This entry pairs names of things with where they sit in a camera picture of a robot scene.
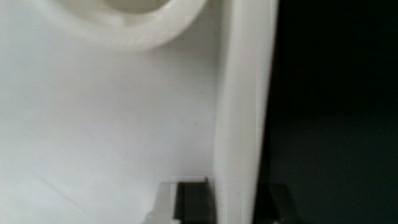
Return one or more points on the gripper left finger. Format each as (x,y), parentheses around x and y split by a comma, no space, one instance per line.
(183,203)

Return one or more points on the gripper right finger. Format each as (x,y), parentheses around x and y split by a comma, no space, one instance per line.
(280,213)

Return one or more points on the white square tabletop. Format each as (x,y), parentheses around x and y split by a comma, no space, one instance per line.
(133,91)

